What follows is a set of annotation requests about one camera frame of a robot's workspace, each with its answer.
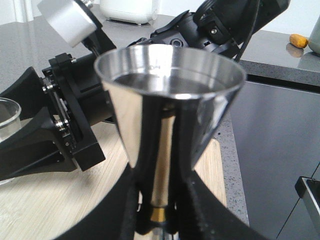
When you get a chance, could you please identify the black steel box corner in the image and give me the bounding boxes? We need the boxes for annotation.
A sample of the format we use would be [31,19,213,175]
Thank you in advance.
[295,176,320,232]

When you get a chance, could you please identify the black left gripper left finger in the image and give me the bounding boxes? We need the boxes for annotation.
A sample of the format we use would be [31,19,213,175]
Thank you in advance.
[57,165,150,240]

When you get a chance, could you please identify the white kitchen appliance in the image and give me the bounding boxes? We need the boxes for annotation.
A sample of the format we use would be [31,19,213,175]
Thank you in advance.
[100,0,159,25]

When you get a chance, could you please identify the steel double jigger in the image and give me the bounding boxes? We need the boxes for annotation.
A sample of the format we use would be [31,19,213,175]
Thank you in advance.
[94,44,247,239]

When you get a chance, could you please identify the wooden cutting board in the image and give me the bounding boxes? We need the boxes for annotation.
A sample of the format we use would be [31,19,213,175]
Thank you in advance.
[0,119,227,240]

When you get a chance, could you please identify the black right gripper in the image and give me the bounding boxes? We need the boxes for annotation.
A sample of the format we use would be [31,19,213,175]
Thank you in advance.
[0,11,240,181]

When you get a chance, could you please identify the clear glass beaker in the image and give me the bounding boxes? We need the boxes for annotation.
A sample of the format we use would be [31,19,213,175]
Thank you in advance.
[0,97,22,170]

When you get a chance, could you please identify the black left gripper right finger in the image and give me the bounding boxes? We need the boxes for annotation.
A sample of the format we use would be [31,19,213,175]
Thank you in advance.
[176,171,266,240]

